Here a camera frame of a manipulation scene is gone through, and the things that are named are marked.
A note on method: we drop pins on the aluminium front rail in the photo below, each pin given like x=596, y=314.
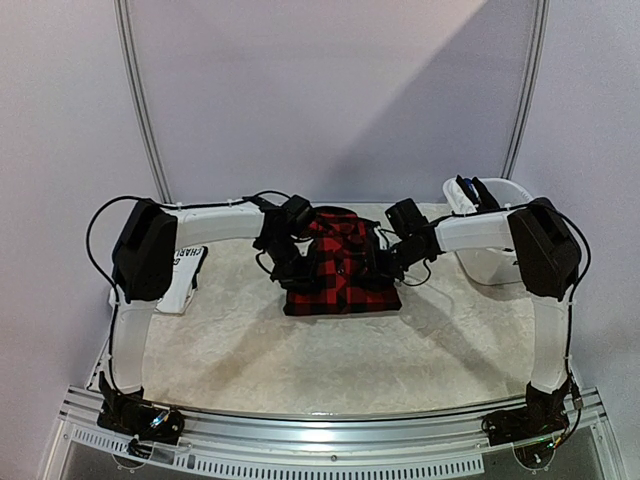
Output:
x=447, y=444

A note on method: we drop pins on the white and green t-shirt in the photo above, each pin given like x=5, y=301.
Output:
x=186, y=268

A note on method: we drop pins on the white plastic laundry basket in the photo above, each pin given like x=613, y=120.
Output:
x=489, y=267

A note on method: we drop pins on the dark patterned clothes pile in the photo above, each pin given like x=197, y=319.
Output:
x=477, y=192

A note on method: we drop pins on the red black plaid flannel shirt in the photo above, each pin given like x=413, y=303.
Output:
x=346, y=250

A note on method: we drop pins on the right aluminium frame post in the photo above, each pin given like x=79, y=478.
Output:
x=532, y=67

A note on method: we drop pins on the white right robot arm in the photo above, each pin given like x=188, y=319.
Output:
x=548, y=257

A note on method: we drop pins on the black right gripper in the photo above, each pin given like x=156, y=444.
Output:
x=388, y=265

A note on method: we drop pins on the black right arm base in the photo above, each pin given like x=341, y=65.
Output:
x=543, y=414

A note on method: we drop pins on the aluminium frame post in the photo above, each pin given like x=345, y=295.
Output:
x=532, y=67
x=133, y=72

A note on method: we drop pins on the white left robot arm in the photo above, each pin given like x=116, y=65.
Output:
x=143, y=262

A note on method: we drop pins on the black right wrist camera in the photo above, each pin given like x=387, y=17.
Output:
x=405, y=218

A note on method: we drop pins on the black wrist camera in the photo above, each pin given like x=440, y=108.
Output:
x=299, y=214
x=405, y=218

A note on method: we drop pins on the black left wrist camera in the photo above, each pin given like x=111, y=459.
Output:
x=299, y=214

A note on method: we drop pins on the left aluminium frame post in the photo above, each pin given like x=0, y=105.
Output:
x=133, y=72

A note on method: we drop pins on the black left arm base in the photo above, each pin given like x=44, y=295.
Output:
x=132, y=415

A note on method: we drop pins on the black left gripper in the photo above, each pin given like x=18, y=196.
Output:
x=304, y=279

